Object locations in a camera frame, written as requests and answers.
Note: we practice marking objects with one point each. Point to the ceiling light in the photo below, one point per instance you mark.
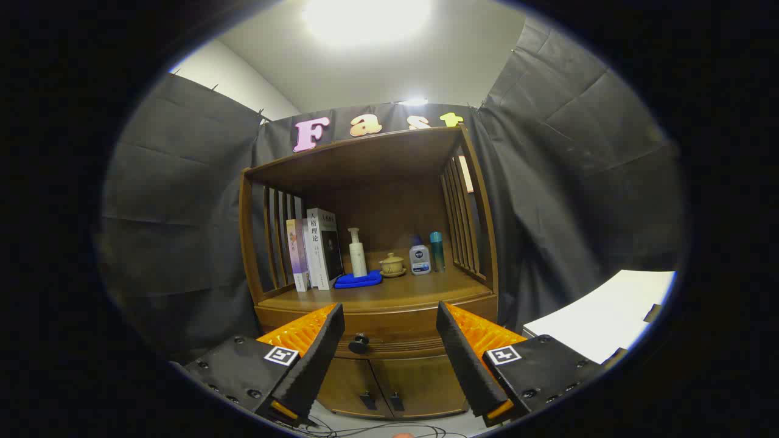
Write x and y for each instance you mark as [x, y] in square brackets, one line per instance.
[365, 18]

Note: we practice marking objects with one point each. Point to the wooden drawer with black knob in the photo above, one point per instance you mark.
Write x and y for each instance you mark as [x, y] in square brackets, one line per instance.
[389, 331]

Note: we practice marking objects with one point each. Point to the white table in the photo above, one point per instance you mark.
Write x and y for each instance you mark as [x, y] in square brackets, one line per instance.
[602, 316]

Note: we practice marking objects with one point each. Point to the brown wooden cabinet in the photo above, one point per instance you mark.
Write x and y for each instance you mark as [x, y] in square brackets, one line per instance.
[377, 164]

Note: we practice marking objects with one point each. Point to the black backdrop cloth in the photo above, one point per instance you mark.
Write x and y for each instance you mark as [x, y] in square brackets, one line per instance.
[182, 213]

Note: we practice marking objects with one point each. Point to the teal slim bottle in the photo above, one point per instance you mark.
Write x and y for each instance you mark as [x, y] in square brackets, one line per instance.
[437, 252]

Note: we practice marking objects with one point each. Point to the wooden cabinet door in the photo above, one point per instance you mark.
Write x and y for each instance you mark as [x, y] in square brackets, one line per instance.
[426, 383]
[347, 383]

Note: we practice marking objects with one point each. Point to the purple book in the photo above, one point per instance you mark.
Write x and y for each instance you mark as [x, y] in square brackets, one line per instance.
[297, 255]

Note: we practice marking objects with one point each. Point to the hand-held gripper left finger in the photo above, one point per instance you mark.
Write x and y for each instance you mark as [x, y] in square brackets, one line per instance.
[316, 365]

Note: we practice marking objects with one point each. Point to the wooden countertop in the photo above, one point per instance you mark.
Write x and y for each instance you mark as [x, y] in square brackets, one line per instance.
[414, 292]

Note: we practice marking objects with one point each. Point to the blue folded cloth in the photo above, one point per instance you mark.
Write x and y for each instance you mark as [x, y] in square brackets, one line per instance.
[359, 281]

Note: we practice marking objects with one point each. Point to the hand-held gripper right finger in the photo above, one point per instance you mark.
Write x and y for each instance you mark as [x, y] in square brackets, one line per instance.
[465, 365]

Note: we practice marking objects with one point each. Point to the white lotion bottle blue cap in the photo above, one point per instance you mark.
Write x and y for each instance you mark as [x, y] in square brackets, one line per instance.
[420, 258]

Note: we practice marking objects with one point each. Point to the yellow lidded teacup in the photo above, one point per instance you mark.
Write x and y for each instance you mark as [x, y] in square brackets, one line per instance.
[392, 265]

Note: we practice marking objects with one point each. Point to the white pump bottle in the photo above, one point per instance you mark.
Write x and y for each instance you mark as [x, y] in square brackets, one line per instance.
[358, 258]

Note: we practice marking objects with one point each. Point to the thin white book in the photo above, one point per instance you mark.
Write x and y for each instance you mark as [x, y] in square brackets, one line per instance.
[309, 255]

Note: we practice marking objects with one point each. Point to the thick white book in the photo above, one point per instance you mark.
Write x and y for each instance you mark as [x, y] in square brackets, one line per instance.
[324, 249]

